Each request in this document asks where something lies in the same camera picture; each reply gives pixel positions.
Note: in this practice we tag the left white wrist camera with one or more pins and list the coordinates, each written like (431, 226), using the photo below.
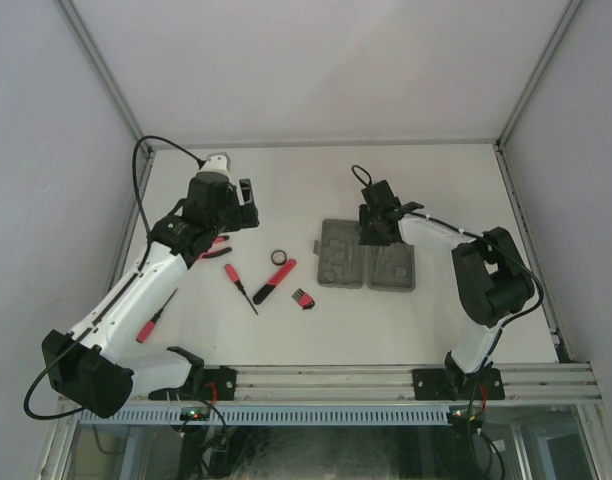
(217, 164)

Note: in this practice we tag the short red black screwdriver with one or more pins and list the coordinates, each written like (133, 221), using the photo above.
(236, 280)

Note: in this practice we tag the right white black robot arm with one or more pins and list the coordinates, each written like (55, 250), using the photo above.
(494, 286)

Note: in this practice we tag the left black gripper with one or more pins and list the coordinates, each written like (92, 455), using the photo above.
(246, 215)

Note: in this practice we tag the red black utility knife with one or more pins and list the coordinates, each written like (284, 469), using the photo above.
(262, 294)

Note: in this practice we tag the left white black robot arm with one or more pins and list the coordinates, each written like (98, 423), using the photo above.
(90, 364)

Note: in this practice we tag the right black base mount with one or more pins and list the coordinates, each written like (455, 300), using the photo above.
(434, 384)

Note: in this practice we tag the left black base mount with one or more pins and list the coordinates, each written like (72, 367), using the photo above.
(208, 384)

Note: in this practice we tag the grey plastic tool case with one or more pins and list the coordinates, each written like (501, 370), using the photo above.
(344, 263)

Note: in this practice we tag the black tape roll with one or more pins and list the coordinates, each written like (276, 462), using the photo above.
(279, 257)

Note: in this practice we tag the long red black screwdriver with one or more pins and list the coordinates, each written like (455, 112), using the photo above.
(149, 326)

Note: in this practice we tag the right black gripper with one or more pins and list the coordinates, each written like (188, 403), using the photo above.
(366, 238)

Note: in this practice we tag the red black pliers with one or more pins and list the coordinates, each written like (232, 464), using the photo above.
(219, 247)

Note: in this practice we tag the red hex key set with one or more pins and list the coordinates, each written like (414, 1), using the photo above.
(303, 299)

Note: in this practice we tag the blue slotted cable duct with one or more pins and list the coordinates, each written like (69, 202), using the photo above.
(275, 416)

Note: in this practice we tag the aluminium front rail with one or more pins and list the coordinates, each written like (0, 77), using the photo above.
(538, 384)

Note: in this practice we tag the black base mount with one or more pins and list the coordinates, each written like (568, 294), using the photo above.
(208, 384)
(434, 384)

